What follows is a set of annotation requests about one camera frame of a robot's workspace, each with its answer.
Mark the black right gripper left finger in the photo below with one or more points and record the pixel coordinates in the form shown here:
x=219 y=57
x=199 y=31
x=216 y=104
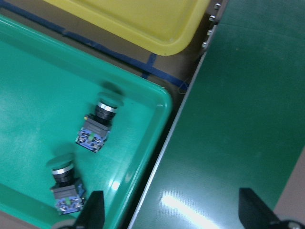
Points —
x=92 y=215

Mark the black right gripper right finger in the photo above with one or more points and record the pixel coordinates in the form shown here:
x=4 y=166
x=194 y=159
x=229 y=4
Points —
x=253 y=213

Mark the green conveyor belt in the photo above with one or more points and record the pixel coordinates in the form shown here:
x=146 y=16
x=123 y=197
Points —
x=242 y=123

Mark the green plastic tray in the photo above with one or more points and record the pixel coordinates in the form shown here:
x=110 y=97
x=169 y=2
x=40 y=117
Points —
x=46 y=89

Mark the yellow plastic tray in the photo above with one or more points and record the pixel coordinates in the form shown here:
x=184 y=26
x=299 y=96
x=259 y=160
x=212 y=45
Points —
x=163 y=27

